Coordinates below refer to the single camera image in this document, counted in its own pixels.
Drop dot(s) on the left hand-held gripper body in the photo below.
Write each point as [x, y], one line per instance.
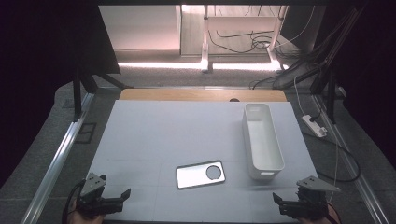
[93, 202]

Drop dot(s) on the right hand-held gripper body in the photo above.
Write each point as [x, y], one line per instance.
[306, 202]

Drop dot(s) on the black phone case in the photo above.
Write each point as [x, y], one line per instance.
[191, 176]

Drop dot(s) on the person's left hand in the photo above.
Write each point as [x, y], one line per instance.
[81, 219]

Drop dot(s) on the person's right hand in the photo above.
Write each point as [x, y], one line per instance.
[317, 221]

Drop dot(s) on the white plastic bin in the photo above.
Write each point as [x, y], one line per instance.
[264, 146]

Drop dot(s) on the dark floor socket plate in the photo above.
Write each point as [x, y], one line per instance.
[86, 133]

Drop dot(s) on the white table mat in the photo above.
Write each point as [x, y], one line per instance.
[162, 133]

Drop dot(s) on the white power strip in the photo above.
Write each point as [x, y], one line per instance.
[313, 125]

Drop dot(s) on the wooden table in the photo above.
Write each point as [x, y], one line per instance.
[186, 94]

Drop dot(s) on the black curtain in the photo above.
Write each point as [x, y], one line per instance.
[373, 77]
[46, 46]

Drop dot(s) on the white cabinet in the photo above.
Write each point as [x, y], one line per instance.
[140, 28]

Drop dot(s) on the aluminium rail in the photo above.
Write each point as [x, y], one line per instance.
[59, 161]
[348, 161]

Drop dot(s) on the black camera stand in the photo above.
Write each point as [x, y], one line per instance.
[77, 93]
[330, 93]

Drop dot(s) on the white desk frame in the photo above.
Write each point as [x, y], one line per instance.
[205, 40]

